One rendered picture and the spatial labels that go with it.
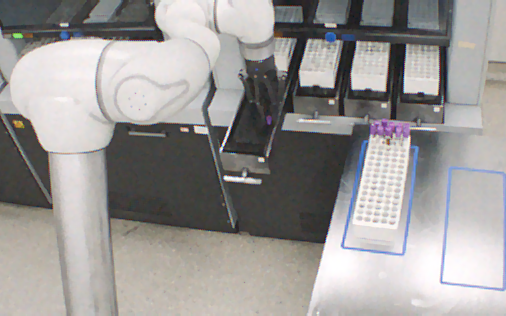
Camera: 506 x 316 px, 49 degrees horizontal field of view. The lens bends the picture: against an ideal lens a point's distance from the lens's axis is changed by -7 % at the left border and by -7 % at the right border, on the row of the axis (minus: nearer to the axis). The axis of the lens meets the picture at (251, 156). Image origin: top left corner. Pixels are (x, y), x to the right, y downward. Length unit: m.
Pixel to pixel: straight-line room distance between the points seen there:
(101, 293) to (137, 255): 1.43
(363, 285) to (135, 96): 0.68
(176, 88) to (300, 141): 1.02
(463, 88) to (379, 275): 0.70
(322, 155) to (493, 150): 0.58
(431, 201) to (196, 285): 1.17
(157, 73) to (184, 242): 1.66
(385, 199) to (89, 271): 0.67
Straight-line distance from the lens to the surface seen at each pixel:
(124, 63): 0.88
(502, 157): 1.55
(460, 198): 1.44
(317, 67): 1.74
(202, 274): 2.34
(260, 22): 1.39
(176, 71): 0.87
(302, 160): 1.91
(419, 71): 1.71
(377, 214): 1.33
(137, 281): 2.40
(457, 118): 1.76
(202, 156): 2.01
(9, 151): 2.49
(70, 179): 0.98
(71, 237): 1.01
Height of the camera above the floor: 1.91
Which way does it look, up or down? 45 degrees down
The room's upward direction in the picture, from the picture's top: 11 degrees counter-clockwise
